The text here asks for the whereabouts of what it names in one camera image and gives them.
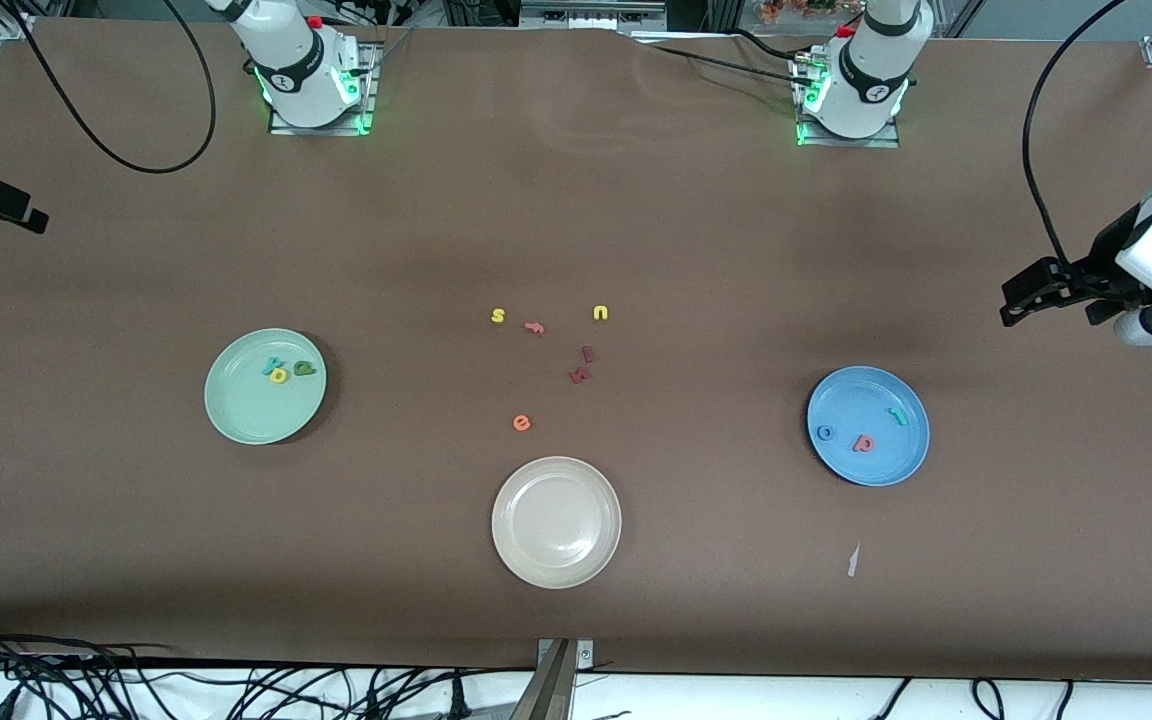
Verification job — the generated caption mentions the beige plate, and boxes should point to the beige plate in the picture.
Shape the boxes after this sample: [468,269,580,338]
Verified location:
[491,456,623,590]

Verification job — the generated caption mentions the long black right arm cable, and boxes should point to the long black right arm cable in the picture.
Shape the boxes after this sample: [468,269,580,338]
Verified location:
[21,0,217,175]

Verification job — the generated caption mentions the orange flowers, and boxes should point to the orange flowers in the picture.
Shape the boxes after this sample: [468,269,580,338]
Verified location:
[758,0,865,26]

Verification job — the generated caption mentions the grey power strip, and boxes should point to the grey power strip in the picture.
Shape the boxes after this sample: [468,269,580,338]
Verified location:
[521,0,667,31]

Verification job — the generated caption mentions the small metal bracket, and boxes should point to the small metal bracket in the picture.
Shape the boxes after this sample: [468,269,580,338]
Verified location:
[536,638,595,673]

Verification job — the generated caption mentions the green plate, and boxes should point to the green plate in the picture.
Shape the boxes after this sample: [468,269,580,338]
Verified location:
[204,328,328,445]

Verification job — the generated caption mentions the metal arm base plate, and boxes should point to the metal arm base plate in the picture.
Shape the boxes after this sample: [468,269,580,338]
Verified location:
[794,55,902,149]
[268,45,379,136]

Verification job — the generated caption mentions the black cable on table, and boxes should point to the black cable on table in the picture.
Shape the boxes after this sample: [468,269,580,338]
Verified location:
[651,45,822,91]

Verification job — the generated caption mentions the brown table cover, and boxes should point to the brown table cover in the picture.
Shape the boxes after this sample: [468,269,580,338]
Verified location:
[0,18,1152,683]

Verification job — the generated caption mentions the blue plate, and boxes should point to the blue plate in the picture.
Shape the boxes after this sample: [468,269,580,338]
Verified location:
[806,365,932,488]

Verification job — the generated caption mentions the grey metal bar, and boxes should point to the grey metal bar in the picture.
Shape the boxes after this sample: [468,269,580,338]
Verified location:
[511,640,577,720]

